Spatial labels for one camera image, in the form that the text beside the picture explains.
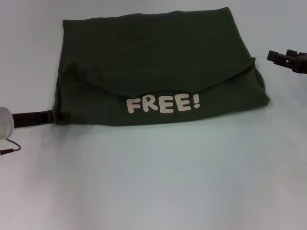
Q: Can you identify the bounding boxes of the left arm silver cable connector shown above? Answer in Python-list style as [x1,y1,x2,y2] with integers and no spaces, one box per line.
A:
[0,138,22,157]

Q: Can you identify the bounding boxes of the dark green shirt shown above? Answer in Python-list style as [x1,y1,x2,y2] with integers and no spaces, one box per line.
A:
[53,6,272,128]

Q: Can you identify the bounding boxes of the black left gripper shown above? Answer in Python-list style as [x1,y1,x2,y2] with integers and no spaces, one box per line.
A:
[12,109,71,129]

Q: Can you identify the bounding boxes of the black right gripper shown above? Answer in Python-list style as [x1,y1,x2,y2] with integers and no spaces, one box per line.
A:
[267,49,307,75]

